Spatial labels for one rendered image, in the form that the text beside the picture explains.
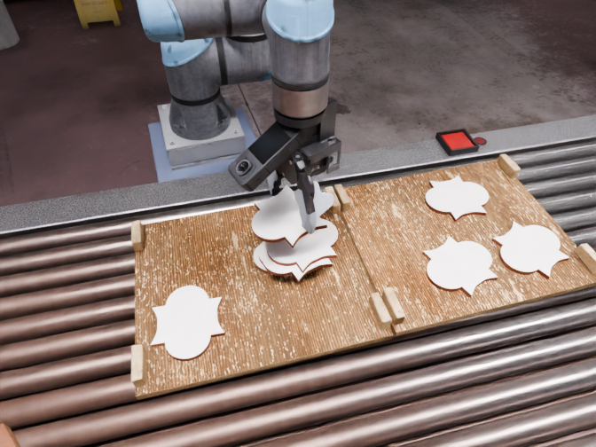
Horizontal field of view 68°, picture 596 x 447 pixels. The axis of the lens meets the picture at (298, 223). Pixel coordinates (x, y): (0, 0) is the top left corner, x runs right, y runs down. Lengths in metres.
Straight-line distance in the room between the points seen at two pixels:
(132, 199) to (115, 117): 2.03
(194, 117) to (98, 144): 1.80
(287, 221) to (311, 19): 0.33
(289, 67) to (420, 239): 0.47
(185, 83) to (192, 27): 0.44
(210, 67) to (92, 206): 0.39
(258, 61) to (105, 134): 1.97
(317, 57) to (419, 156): 0.61
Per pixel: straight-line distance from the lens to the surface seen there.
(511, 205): 1.02
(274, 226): 0.72
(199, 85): 1.05
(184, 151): 1.11
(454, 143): 1.15
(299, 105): 0.57
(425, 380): 0.75
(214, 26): 0.62
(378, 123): 2.80
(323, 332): 0.74
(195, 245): 0.87
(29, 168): 2.85
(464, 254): 0.88
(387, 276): 0.82
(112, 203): 1.03
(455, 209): 0.95
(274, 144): 0.61
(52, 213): 1.06
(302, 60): 0.54
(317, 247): 0.78
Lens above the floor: 1.59
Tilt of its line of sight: 48 degrees down
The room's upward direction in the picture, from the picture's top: straight up
